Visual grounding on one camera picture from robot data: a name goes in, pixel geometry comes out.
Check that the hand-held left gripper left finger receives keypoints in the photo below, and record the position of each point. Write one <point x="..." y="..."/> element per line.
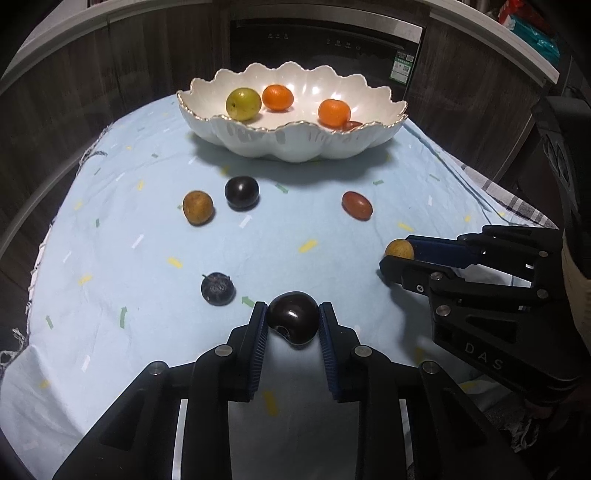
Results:
<point x="257" y="350"/>

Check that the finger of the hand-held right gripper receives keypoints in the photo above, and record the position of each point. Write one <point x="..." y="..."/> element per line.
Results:
<point x="461" y="300"/>
<point x="438" y="250"/>

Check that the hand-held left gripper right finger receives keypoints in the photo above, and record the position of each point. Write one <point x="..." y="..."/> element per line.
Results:
<point x="330" y="350"/>

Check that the brown longan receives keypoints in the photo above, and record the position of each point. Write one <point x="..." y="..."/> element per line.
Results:
<point x="197" y="207"/>
<point x="398" y="249"/>

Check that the dark purple plum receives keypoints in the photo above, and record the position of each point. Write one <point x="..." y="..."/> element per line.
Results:
<point x="293" y="318"/>
<point x="241" y="193"/>

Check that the dark blue crowned berry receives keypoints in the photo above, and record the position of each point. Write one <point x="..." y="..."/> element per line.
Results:
<point x="217" y="288"/>

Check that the red jujube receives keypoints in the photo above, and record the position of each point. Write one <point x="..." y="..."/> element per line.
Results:
<point x="353" y="125"/>
<point x="356" y="205"/>

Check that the mandarin orange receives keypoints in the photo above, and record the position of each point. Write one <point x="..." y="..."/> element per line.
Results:
<point x="277" y="97"/>
<point x="334" y="113"/>

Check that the white scalloped bowl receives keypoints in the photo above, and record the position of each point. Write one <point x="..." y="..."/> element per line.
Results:
<point x="295" y="143"/>

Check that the green apple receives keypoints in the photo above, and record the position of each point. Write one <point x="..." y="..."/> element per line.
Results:
<point x="242" y="104"/>

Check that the person's right hand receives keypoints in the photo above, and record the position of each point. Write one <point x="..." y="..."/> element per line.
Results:
<point x="570" y="402"/>

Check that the grey plaid cloth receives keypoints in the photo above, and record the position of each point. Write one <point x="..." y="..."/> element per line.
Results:
<point x="508" y="198"/>

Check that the teal plastic bag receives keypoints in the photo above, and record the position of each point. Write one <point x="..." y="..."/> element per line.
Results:
<point x="535" y="39"/>

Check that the light blue patterned cloth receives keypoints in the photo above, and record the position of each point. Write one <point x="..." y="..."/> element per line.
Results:
<point x="138" y="258"/>

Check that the red plastic bag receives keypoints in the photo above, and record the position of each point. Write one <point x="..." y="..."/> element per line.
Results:
<point x="521" y="11"/>

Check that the green and white sticker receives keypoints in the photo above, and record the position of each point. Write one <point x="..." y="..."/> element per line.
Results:
<point x="401" y="68"/>

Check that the black oven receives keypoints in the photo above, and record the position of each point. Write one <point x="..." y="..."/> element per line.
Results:
<point x="300" y="50"/>

